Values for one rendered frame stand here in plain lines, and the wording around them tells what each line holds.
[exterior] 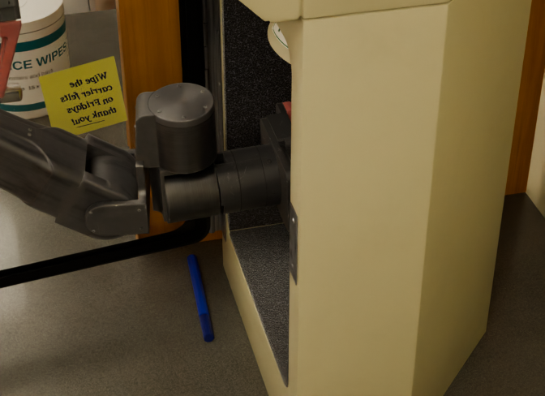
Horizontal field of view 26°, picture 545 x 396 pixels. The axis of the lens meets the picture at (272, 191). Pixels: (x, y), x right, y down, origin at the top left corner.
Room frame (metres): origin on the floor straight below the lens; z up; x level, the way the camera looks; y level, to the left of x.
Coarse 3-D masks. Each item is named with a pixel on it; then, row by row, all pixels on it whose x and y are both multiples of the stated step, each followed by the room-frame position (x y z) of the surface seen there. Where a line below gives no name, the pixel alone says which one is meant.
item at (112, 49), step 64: (0, 0) 0.98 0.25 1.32; (64, 0) 1.00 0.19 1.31; (128, 0) 1.02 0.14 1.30; (0, 64) 0.97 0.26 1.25; (64, 64) 1.00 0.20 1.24; (128, 64) 1.02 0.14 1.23; (64, 128) 0.99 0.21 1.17; (128, 128) 1.02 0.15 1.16; (0, 192) 0.97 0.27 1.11; (0, 256) 0.96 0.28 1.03
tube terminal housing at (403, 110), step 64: (320, 0) 0.76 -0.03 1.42; (384, 0) 0.77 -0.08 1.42; (448, 0) 0.78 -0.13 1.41; (512, 0) 0.90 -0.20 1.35; (320, 64) 0.76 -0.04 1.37; (384, 64) 0.77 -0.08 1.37; (448, 64) 0.79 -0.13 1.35; (512, 64) 0.92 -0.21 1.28; (320, 128) 0.76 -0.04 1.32; (384, 128) 0.77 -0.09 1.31; (448, 128) 0.80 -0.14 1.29; (512, 128) 0.94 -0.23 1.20; (320, 192) 0.76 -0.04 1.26; (384, 192) 0.77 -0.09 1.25; (448, 192) 0.82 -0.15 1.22; (320, 256) 0.76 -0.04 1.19; (384, 256) 0.77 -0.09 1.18; (448, 256) 0.83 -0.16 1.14; (256, 320) 0.90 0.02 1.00; (320, 320) 0.76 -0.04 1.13; (384, 320) 0.77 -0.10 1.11; (448, 320) 0.85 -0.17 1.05; (320, 384) 0.76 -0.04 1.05; (384, 384) 0.77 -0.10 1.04; (448, 384) 0.86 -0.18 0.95
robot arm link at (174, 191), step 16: (160, 176) 0.85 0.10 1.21; (176, 176) 0.86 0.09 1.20; (192, 176) 0.87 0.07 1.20; (208, 176) 0.87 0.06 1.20; (160, 192) 0.87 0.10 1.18; (176, 192) 0.85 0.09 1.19; (192, 192) 0.86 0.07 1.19; (208, 192) 0.86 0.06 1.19; (160, 208) 0.87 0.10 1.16; (176, 208) 0.85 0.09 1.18; (192, 208) 0.85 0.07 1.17; (208, 208) 0.86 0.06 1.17
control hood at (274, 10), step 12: (240, 0) 0.74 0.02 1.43; (252, 0) 0.74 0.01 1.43; (264, 0) 0.75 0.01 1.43; (276, 0) 0.75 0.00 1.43; (288, 0) 0.75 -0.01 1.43; (300, 0) 0.76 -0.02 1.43; (264, 12) 0.75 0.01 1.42; (276, 12) 0.75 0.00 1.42; (288, 12) 0.75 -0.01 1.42; (300, 12) 0.76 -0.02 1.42
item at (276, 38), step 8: (272, 24) 0.91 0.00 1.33; (272, 32) 0.90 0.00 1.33; (280, 32) 0.88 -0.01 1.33; (272, 40) 0.89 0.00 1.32; (280, 40) 0.88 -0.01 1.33; (272, 48) 0.88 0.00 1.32; (280, 48) 0.88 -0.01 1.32; (288, 48) 0.87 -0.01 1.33; (280, 56) 0.87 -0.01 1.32; (288, 56) 0.86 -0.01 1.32
